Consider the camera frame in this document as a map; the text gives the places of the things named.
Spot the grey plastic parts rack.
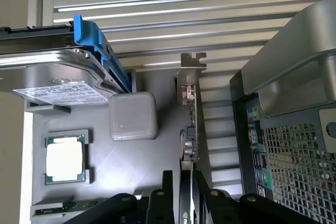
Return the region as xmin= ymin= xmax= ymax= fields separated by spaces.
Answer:
xmin=22 ymin=68 xmax=200 ymax=224

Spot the silver CPU green edge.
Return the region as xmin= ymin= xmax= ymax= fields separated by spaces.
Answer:
xmin=44 ymin=134 xmax=87 ymax=185

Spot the green RAM stick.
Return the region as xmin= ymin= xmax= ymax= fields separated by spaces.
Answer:
xmin=34 ymin=199 xmax=106 ymax=214

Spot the metal I/O port block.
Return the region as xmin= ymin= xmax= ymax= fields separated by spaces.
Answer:
xmin=246 ymin=104 xmax=272 ymax=200

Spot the silver open PC case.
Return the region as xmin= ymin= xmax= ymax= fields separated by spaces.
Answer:
xmin=228 ymin=0 xmax=336 ymax=224

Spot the silver hard disk white label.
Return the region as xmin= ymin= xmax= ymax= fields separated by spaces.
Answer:
xmin=0 ymin=47 xmax=124 ymax=105

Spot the blue plastic disk carrier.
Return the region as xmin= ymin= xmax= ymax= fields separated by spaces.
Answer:
xmin=72 ymin=14 xmax=132 ymax=95

